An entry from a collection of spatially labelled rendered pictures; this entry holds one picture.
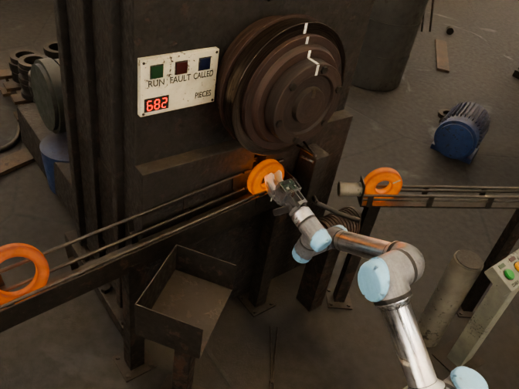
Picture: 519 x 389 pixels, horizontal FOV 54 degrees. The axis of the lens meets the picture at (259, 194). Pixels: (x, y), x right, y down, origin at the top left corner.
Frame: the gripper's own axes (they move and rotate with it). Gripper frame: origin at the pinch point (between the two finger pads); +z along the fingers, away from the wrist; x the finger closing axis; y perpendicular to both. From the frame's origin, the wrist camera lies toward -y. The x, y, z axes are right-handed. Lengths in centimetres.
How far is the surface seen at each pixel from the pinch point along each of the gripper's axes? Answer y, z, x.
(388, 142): -90, 47, -181
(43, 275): -10, -3, 83
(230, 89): 38.5, 9.9, 22.3
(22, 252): -2, 2, 87
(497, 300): -10, -81, -63
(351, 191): -3.3, -17.8, -32.1
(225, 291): -6.7, -32.3, 36.3
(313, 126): 29.2, -4.9, -4.8
